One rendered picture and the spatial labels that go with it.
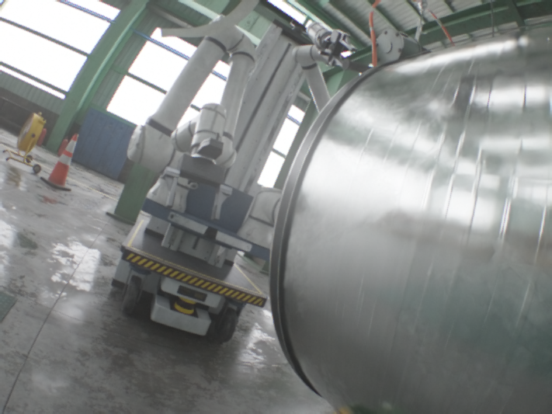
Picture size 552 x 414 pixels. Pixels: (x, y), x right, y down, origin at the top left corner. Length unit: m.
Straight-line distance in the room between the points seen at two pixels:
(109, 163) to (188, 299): 8.84
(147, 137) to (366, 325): 1.03
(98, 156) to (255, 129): 8.64
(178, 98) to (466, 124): 1.05
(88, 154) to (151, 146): 8.88
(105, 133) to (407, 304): 9.89
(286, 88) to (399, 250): 1.42
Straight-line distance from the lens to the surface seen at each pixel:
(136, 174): 3.54
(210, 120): 0.85
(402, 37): 1.04
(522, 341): 0.29
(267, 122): 1.63
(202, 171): 0.79
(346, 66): 0.98
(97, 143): 10.01
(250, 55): 1.31
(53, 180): 3.91
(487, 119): 0.36
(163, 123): 1.19
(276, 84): 1.71
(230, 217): 1.45
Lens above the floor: 0.62
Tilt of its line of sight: 5 degrees up
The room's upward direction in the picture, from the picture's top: 23 degrees clockwise
